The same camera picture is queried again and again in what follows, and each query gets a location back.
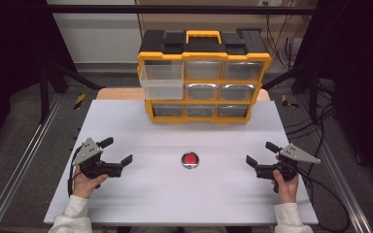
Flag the black horizontal frame bar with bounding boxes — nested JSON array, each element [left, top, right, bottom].
[[22, 4, 336, 16]]

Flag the clear plastic pulled-out drawer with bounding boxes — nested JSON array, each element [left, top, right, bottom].
[[139, 60, 186, 101]]

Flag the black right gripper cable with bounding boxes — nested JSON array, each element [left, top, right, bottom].
[[295, 166, 352, 233]]

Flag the yellow black drawer cabinet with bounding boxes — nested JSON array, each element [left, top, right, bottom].
[[136, 28, 273, 124]]

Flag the black floor cables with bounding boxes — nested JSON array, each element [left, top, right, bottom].
[[284, 81, 339, 178]]

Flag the round red silver tin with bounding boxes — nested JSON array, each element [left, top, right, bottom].
[[181, 150, 200, 170]]

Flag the black metal stand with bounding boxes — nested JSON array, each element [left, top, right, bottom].
[[261, 59, 323, 125], [38, 56, 107, 124]]

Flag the hanging black wall cables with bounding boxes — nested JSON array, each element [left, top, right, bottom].
[[264, 2, 307, 70]]

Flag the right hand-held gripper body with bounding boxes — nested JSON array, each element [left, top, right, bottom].
[[254, 143, 322, 194]]

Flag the aluminium frame rail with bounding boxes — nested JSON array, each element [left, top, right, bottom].
[[317, 142, 373, 233], [0, 92, 65, 233]]

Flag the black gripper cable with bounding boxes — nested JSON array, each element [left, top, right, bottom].
[[295, 166, 352, 233], [66, 145, 84, 198]]

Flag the yellow black hazard tape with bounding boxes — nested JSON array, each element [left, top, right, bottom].
[[73, 93, 87, 112], [281, 93, 301, 110]]

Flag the set of closed clear drawers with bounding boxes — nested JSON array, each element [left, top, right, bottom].
[[152, 60, 265, 118]]

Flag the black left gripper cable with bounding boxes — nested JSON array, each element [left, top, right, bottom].
[[66, 145, 84, 198]]

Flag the person's left hand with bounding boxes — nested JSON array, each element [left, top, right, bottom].
[[72, 164, 110, 200]]

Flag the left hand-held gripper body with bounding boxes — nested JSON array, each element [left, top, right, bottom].
[[72, 137, 124, 180]]

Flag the person's right hand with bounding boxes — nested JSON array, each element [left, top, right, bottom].
[[270, 154, 300, 205]]

